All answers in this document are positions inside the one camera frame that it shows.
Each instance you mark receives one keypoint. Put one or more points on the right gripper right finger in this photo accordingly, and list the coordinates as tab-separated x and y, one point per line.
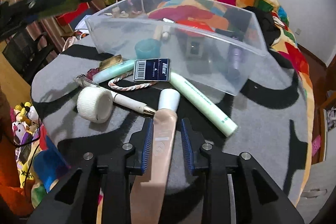
236	187

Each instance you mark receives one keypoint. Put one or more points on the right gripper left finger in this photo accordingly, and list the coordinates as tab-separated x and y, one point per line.
74	199

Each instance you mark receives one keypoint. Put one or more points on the beige foundation tube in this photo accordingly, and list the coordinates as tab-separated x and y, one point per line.
148	191

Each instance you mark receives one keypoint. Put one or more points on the long mint green tube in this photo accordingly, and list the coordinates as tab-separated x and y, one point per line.
210	110

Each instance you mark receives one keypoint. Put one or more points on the white bandage roll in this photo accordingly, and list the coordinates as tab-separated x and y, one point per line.
95	104

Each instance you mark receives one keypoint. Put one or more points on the clear plastic storage box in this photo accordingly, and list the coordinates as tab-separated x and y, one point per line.
203	61

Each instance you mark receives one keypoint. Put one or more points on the red cigarette box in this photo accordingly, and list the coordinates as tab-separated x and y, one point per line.
199	26

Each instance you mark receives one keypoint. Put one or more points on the red flat box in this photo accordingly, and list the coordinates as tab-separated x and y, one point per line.
68	17

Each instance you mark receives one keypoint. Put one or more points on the black office chair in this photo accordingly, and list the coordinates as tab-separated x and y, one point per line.
26	55

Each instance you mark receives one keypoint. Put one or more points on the pink hair clip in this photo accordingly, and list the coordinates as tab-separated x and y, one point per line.
91	73

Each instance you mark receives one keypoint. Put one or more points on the plush toy pile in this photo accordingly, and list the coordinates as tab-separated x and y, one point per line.
25	123

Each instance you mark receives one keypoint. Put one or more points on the gold foil packet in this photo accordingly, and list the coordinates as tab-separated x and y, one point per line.
114	60

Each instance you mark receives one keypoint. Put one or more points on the pink croc shoe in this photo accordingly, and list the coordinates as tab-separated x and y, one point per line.
316	145

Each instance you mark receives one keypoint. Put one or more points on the short mint green tube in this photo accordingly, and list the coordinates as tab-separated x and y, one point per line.
113	71

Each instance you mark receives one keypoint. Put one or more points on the teal tape roll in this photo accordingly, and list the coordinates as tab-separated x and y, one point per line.
148	49

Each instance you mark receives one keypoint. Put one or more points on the white gold-tipped pen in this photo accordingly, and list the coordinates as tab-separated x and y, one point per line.
132	104

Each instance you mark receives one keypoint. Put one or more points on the beige lip balm stick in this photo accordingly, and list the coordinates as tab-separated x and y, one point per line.
157	33

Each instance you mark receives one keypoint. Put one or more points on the wooden wardrobe shelf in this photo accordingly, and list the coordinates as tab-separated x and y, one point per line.
327	105

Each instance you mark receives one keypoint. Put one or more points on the small white ointment tube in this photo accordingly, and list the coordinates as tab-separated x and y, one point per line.
165	34

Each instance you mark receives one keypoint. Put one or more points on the navy blue Max box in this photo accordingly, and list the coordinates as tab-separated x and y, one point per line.
152	70

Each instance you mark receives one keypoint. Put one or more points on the purple cosmetic bottle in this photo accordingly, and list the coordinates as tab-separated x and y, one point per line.
234	60

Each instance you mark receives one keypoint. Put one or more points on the colourful patchwork duvet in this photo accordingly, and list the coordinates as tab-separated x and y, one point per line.
273	110

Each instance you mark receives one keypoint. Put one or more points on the black clothes pile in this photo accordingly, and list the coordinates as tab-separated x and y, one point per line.
267	25

